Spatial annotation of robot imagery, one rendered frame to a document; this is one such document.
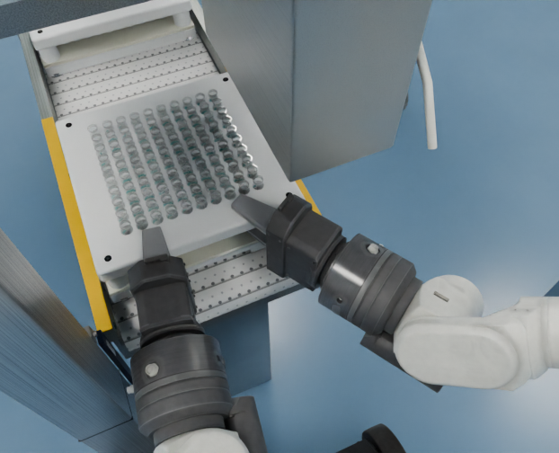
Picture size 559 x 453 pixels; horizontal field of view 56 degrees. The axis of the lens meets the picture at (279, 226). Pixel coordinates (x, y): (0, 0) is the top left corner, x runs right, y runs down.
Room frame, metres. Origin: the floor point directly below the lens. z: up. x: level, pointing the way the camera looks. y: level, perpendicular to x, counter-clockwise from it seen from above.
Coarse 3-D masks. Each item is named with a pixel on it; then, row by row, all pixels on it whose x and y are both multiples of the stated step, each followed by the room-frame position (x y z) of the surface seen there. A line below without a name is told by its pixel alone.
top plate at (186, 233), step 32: (160, 96) 0.53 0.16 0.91; (192, 96) 0.53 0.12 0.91; (224, 96) 0.53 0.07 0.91; (64, 128) 0.47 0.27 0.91; (160, 128) 0.47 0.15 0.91; (192, 128) 0.47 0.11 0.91; (256, 128) 0.47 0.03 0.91; (96, 160) 0.42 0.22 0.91; (128, 160) 0.42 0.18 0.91; (160, 160) 0.42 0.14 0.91; (256, 160) 0.42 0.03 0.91; (96, 192) 0.37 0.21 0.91; (224, 192) 0.37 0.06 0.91; (256, 192) 0.37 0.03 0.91; (288, 192) 0.37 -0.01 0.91; (96, 224) 0.32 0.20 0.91; (160, 224) 0.32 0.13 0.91; (192, 224) 0.32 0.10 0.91; (224, 224) 0.32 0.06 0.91; (96, 256) 0.28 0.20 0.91; (128, 256) 0.28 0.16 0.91
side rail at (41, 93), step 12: (24, 36) 0.70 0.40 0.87; (24, 48) 0.67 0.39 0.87; (36, 60) 0.64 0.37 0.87; (36, 72) 0.62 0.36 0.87; (36, 84) 0.59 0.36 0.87; (36, 96) 0.57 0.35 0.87; (48, 96) 0.58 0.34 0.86; (48, 108) 0.54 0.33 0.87; (108, 300) 0.26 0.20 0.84; (108, 336) 0.21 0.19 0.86
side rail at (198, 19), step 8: (192, 0) 0.79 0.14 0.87; (192, 8) 0.77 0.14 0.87; (200, 8) 0.77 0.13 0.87; (192, 16) 0.77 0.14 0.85; (200, 16) 0.75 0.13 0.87; (200, 24) 0.73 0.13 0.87; (200, 32) 0.74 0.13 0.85; (208, 40) 0.70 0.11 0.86; (208, 48) 0.70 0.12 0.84; (216, 56) 0.67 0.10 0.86; (216, 64) 0.67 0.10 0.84; (224, 72) 0.63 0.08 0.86
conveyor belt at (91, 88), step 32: (128, 64) 0.68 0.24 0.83; (160, 64) 0.68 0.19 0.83; (192, 64) 0.68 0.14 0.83; (64, 96) 0.61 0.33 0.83; (96, 96) 0.61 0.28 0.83; (128, 96) 0.61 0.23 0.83; (256, 256) 0.32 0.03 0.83; (192, 288) 0.28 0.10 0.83; (224, 288) 0.28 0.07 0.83; (256, 288) 0.29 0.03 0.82; (288, 288) 0.30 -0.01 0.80; (128, 320) 0.24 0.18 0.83
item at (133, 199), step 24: (168, 120) 0.47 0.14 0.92; (192, 120) 0.48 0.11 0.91; (216, 120) 0.47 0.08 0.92; (144, 144) 0.44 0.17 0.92; (192, 144) 0.44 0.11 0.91; (120, 168) 0.40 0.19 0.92; (144, 168) 0.39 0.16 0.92; (168, 168) 0.39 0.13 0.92; (216, 168) 0.40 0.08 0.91; (144, 192) 0.36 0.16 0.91; (168, 192) 0.37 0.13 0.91; (192, 192) 0.36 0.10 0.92
